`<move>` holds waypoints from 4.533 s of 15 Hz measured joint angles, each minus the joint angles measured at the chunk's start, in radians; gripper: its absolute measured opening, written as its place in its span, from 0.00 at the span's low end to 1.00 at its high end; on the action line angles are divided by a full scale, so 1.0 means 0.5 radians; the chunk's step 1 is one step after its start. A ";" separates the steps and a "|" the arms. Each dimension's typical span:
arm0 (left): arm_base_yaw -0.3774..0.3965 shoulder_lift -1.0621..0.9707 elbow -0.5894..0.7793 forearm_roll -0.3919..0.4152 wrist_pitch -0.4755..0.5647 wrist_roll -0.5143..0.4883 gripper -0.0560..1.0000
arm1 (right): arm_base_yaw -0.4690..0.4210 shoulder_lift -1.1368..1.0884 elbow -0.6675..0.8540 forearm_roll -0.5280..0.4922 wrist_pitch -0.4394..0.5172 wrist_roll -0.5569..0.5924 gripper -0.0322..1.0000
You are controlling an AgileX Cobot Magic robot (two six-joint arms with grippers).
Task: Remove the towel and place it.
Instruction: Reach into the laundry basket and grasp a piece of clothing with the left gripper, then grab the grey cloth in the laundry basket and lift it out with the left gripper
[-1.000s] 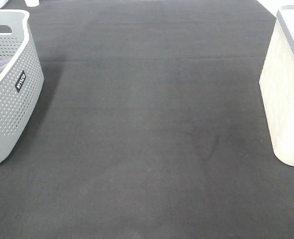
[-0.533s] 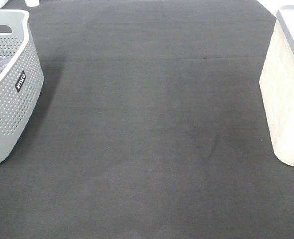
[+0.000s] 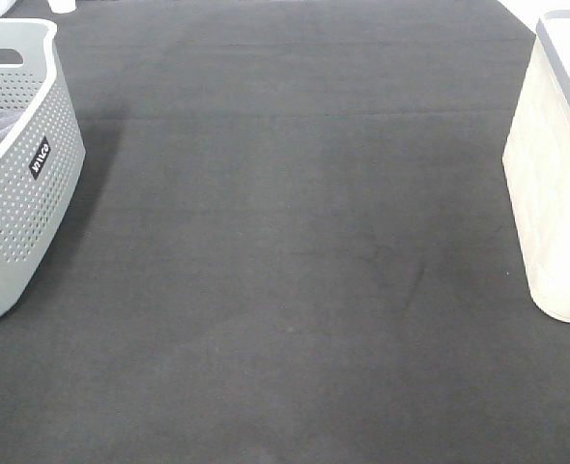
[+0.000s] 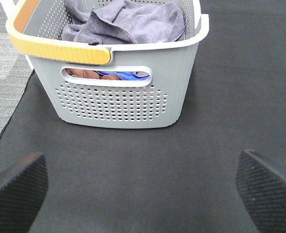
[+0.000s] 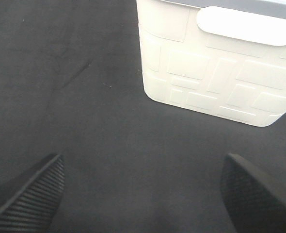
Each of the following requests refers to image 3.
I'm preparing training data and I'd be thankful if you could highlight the grey perforated laundry basket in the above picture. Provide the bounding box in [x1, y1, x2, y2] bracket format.
[0, 18, 86, 316]

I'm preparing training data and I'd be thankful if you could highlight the black table mat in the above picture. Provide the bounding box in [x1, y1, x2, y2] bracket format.
[0, 1, 570, 463]

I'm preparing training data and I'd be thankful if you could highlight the white cylinder object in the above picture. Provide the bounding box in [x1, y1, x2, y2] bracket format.
[47, 0, 76, 15]

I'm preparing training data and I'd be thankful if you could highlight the white translucent storage bin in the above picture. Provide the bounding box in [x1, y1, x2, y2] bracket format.
[502, 9, 570, 323]

